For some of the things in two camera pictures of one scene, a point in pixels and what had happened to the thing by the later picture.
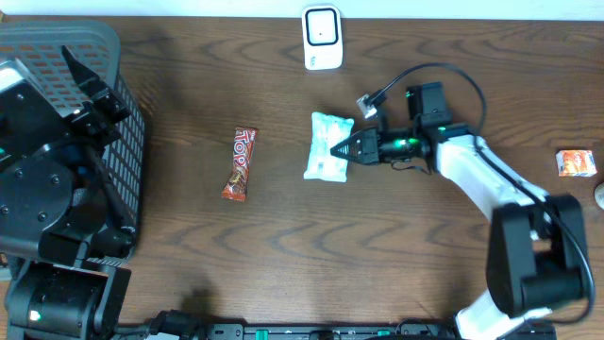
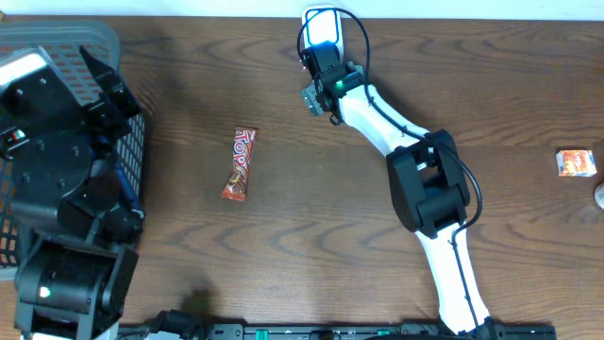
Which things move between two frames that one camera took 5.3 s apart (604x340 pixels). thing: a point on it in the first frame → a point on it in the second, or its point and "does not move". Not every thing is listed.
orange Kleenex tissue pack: (576, 163) does not move
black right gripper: (371, 145) → (310, 93)
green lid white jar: (599, 195) does not move
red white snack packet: (243, 144) does not move
